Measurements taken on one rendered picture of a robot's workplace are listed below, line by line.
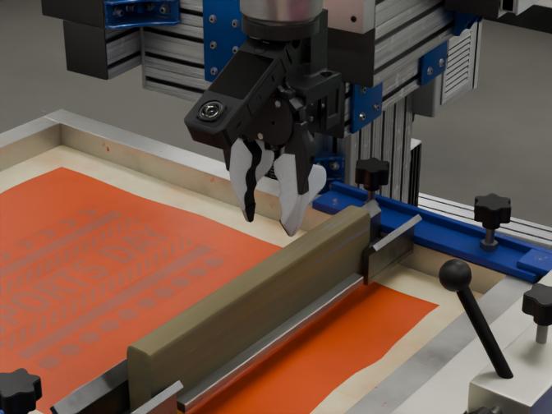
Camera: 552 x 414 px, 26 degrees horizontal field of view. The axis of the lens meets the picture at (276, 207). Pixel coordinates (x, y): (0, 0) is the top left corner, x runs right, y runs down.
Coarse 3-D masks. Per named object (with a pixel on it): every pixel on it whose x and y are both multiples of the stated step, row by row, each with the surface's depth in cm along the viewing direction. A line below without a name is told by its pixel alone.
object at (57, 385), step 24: (120, 336) 128; (0, 360) 124; (24, 360) 124; (72, 360) 124; (96, 360) 124; (120, 360) 124; (264, 360) 124; (48, 384) 120; (72, 384) 120; (240, 384) 120; (264, 384) 120; (288, 384) 120; (312, 384) 120; (48, 408) 116; (192, 408) 116; (216, 408) 116; (240, 408) 116; (264, 408) 116; (288, 408) 116; (312, 408) 116
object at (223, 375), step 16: (336, 288) 129; (352, 288) 130; (320, 304) 126; (288, 320) 123; (304, 320) 123; (272, 336) 120; (288, 336) 122; (256, 352) 118; (224, 368) 115; (240, 368) 116; (208, 384) 113; (224, 384) 115; (192, 400) 111
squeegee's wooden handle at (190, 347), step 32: (320, 224) 128; (352, 224) 129; (288, 256) 122; (320, 256) 125; (352, 256) 131; (224, 288) 116; (256, 288) 117; (288, 288) 122; (320, 288) 127; (192, 320) 111; (224, 320) 114; (256, 320) 119; (128, 352) 108; (160, 352) 107; (192, 352) 111; (224, 352) 115; (160, 384) 108; (192, 384) 113
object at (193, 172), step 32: (32, 128) 169; (64, 128) 171; (96, 128) 169; (0, 160) 164; (128, 160) 165; (160, 160) 161; (192, 160) 159; (224, 192) 155; (256, 192) 152; (416, 256) 139; (448, 256) 137; (480, 288) 135; (512, 288) 130; (416, 352) 119; (448, 352) 119; (384, 384) 114; (416, 384) 114
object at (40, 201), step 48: (48, 192) 159; (96, 192) 159; (0, 240) 147; (192, 240) 147; (240, 240) 147; (192, 288) 137; (384, 288) 137; (336, 336) 128; (384, 336) 128; (336, 384) 120
